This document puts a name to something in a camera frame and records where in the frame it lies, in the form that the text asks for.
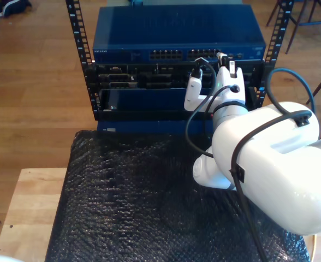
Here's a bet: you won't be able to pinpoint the brown chair leg frame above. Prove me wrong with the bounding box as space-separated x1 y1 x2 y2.
305 64 321 139

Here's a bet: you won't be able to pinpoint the black equipment rack frame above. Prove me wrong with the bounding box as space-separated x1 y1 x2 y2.
64 0 295 122

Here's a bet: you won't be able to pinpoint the blue network switch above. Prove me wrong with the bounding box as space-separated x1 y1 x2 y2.
91 4 267 66

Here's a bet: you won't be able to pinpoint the black rack server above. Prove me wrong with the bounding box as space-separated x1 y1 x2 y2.
94 62 265 91

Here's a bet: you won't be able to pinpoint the dark shoe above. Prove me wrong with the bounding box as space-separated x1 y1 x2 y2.
0 0 33 17

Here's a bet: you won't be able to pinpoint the black rack drawer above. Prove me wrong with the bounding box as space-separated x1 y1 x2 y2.
94 86 260 121

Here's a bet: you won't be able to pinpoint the black textured mat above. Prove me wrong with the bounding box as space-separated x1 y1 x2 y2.
44 129 311 262

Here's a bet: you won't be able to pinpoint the dark chair legs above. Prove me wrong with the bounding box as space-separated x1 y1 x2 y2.
266 0 321 55

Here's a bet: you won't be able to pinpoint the yellow network cable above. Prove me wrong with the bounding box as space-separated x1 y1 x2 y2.
216 51 319 262

